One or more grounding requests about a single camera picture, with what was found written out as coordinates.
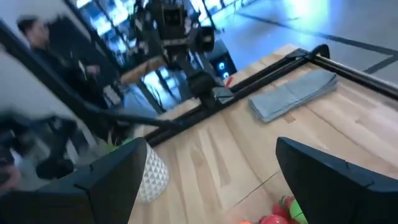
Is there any person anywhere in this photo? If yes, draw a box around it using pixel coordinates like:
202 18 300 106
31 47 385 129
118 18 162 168
17 15 110 110

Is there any red green round fruit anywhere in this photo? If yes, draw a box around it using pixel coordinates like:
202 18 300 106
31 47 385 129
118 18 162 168
272 195 295 218

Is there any black metal table frame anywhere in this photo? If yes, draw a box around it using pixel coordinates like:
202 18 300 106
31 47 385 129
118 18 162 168
0 20 398 147

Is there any brown wooden board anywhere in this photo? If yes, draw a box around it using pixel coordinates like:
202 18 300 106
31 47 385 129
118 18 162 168
119 55 170 86

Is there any clear plastic tupperware container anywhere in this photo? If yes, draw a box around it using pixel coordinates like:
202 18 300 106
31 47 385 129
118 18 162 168
231 191 312 224

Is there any green plant in white pot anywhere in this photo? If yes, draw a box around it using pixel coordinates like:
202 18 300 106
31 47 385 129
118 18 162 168
102 136 170 205

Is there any grey folded cloth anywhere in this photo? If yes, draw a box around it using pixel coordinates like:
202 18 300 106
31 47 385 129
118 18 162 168
248 68 339 123

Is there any black box with blue light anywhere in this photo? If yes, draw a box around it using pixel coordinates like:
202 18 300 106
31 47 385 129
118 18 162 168
206 39 238 82

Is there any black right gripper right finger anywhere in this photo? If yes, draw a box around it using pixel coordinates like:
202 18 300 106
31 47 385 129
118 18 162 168
275 136 398 224

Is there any person's hand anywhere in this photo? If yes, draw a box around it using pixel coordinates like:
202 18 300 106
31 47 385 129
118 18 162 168
0 164 21 191

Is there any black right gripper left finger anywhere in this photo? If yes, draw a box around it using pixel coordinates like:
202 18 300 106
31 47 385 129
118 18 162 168
46 137 149 224

